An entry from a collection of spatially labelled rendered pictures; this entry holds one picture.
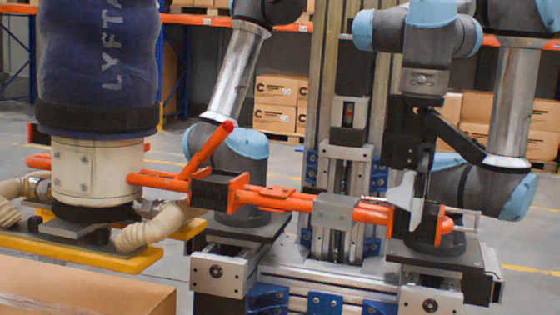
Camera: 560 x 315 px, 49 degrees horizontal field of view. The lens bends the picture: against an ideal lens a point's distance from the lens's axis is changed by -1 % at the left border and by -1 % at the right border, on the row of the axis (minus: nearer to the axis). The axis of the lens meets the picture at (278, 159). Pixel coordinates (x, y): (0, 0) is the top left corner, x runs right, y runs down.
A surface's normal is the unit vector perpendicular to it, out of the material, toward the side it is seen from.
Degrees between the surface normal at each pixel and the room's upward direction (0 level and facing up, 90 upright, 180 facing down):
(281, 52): 90
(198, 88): 90
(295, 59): 90
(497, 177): 90
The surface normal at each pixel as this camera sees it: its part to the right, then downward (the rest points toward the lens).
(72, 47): -0.01, -0.04
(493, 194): -0.59, 0.13
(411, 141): -0.30, 0.18
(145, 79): 0.91, 0.00
